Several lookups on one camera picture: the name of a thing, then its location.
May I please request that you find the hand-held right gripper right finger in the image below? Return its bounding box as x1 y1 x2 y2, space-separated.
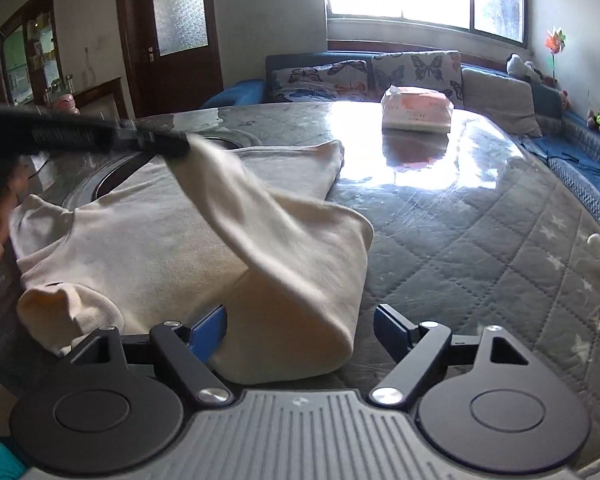
370 304 531 408

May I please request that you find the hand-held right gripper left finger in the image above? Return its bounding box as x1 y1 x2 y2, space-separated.
67 305 233 408

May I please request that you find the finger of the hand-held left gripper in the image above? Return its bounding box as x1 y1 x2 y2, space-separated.
115 119 191 158

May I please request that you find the cream long-sleeved garment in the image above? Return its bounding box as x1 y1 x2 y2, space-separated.
9 137 375 385

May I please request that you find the round black induction cooktop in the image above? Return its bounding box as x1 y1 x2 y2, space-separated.
62 130 253 211

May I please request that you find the dark wooden glass door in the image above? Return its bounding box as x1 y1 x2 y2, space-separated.
114 0 224 120

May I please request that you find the dark wooden chair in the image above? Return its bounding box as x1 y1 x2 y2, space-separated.
74 77 133 122

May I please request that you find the wooden display cabinet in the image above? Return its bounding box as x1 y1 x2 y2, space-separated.
0 0 67 107

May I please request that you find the butterfly print cushion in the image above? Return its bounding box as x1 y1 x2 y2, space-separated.
371 50 465 109
271 60 371 103

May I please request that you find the pink white tissue pack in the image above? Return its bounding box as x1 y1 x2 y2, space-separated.
381 86 455 134

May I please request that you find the blue grey corner sofa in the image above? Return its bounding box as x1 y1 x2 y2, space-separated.
202 50 600 251

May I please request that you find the plain grey cushion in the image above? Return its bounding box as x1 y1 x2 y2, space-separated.
461 67 543 138

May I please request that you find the panda plush toy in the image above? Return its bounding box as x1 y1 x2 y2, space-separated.
507 54 548 85

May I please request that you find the colourful pinwheel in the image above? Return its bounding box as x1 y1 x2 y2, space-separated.
545 30 567 86

